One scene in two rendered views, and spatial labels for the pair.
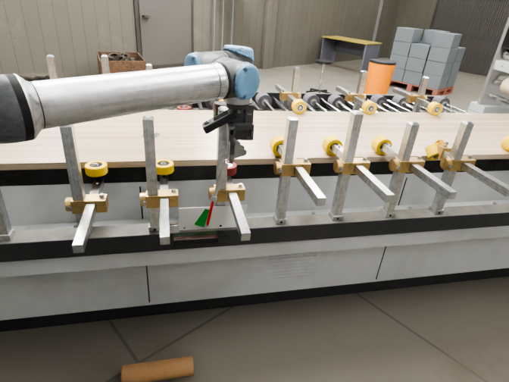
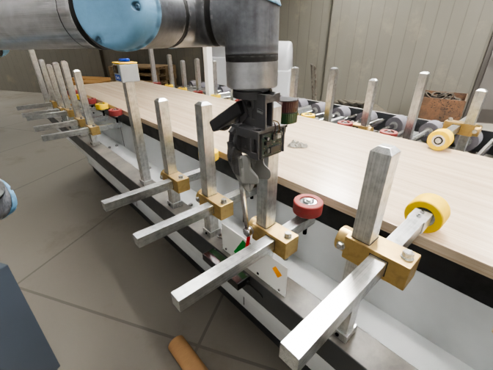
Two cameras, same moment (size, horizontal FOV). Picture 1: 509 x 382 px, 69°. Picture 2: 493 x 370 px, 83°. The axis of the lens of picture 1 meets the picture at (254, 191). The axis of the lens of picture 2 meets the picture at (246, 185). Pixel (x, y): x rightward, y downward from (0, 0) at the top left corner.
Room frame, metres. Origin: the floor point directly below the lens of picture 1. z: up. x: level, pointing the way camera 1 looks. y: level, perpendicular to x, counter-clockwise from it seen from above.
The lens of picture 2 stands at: (0.90, -0.38, 1.29)
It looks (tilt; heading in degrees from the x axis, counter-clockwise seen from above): 27 degrees down; 62
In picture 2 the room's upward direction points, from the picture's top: straight up
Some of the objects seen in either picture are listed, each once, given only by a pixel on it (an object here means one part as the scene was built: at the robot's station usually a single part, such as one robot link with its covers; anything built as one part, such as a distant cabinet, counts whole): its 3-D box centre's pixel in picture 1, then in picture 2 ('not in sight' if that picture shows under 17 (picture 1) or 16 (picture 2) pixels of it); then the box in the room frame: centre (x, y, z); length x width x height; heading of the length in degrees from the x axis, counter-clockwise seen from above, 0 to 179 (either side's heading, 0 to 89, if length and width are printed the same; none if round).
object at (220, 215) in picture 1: (213, 217); (250, 257); (1.20, 0.15, 0.75); 0.26 x 0.01 x 0.10; 105
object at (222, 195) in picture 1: (226, 192); (272, 234); (1.24, 0.11, 0.84); 0.13 x 0.06 x 0.05; 105
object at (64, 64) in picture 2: not in sight; (74, 100); (0.78, 1.82, 0.94); 0.03 x 0.03 x 0.48; 15
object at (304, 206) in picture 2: (226, 176); (306, 216); (1.36, 0.12, 0.85); 0.08 x 0.08 x 0.11
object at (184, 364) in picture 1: (158, 370); (194, 367); (1.03, 0.35, 0.04); 0.30 x 0.08 x 0.08; 105
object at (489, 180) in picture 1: (474, 171); not in sight; (1.41, -0.90, 0.94); 0.36 x 0.03 x 0.03; 15
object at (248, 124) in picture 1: (238, 120); (255, 122); (1.16, 0.07, 1.16); 0.09 x 0.08 x 0.12; 104
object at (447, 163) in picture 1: (457, 163); not in sight; (1.49, -0.86, 0.94); 0.13 x 0.06 x 0.05; 105
